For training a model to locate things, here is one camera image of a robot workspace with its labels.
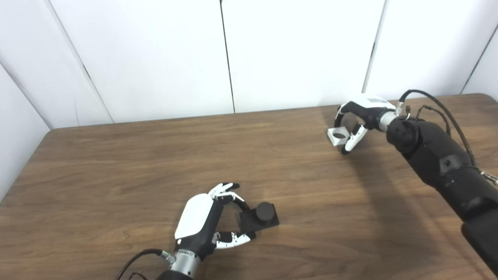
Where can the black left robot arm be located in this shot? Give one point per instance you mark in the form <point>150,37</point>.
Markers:
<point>173,276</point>

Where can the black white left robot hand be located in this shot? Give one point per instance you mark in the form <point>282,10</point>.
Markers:
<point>194,217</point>

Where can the black peg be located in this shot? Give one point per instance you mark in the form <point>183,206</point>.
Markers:
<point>264,213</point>

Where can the white square piece with hole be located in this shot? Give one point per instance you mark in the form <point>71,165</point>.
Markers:
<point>334,140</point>

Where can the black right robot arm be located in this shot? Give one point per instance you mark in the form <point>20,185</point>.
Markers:
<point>439,159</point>

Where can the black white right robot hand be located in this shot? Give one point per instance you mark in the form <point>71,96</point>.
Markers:
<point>369,109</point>

